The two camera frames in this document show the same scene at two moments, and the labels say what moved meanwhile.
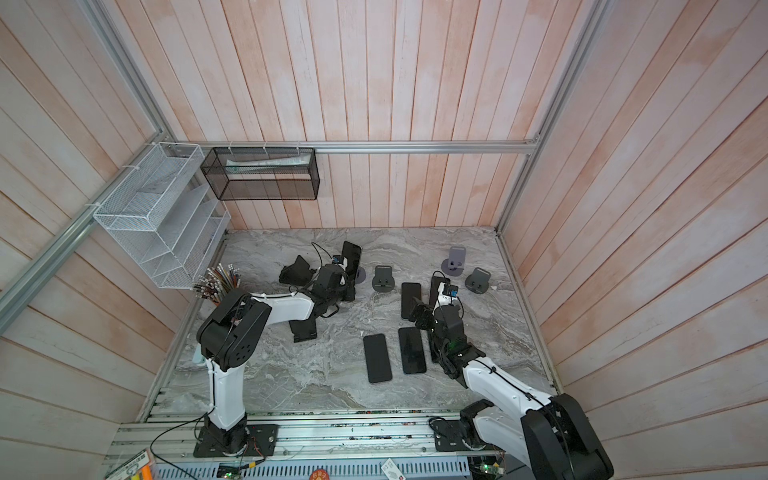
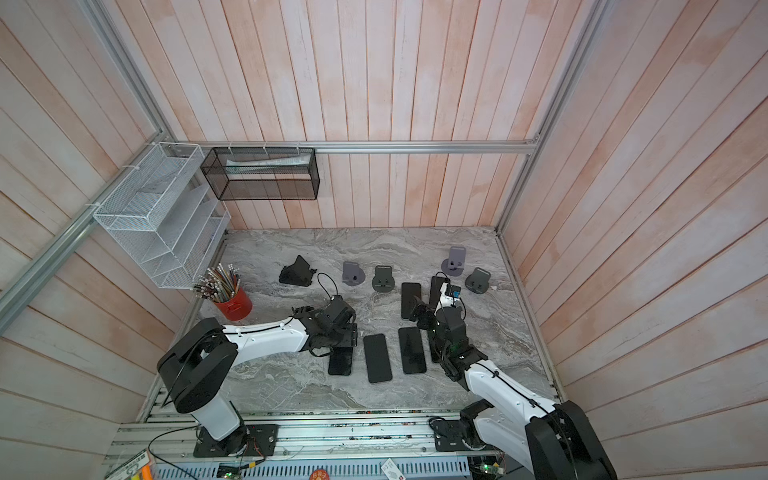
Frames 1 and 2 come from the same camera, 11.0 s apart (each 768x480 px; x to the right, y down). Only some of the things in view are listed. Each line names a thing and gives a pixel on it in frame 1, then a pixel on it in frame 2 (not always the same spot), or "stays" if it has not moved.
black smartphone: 409,290 stays
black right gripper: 428,312 stays
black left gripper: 348,291 -> 351,336
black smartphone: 353,253 -> 340,361
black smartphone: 378,363 stays
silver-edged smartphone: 434,289 stays
